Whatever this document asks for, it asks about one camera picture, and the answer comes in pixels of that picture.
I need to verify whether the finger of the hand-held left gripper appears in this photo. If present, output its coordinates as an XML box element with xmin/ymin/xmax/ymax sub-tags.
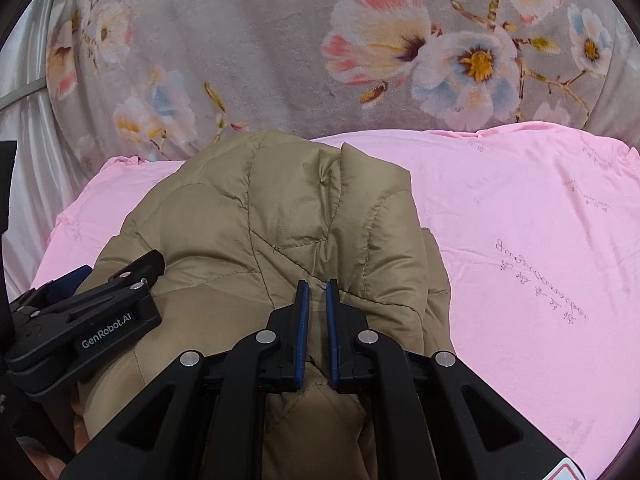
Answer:
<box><xmin>6</xmin><ymin>250</ymin><xmax>167</xmax><ymax>397</ymax></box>
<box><xmin>7</xmin><ymin>266</ymin><xmax>94</xmax><ymax>322</ymax></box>

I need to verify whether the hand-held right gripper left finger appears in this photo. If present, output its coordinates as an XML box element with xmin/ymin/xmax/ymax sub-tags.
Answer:
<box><xmin>62</xmin><ymin>280</ymin><xmax>309</xmax><ymax>480</ymax></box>

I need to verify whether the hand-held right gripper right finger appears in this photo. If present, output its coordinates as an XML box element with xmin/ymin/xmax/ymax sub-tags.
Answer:
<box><xmin>326</xmin><ymin>280</ymin><xmax>581</xmax><ymax>480</ymax></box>

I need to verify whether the khaki quilted puffer jacket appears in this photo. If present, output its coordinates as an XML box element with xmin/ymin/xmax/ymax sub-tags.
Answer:
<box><xmin>75</xmin><ymin>130</ymin><xmax>456</xmax><ymax>480</ymax></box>

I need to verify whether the person's left hand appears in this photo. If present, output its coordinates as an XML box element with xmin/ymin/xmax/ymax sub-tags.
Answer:
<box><xmin>42</xmin><ymin>400</ymin><xmax>97</xmax><ymax>480</ymax></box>

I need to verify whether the white satin curtain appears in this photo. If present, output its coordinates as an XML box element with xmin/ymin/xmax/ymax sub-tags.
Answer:
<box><xmin>0</xmin><ymin>0</ymin><xmax>106</xmax><ymax>291</ymax></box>

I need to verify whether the pink bed sheet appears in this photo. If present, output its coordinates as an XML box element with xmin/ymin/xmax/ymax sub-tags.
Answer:
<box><xmin>30</xmin><ymin>120</ymin><xmax>640</xmax><ymax>480</ymax></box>

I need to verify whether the grey floral blanket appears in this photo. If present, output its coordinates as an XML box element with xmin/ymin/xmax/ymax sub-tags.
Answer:
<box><xmin>45</xmin><ymin>0</ymin><xmax>640</xmax><ymax>171</ymax></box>

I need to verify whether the grey cable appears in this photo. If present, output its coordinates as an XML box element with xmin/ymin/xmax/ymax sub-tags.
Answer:
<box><xmin>0</xmin><ymin>79</ymin><xmax>47</xmax><ymax>108</ymax></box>

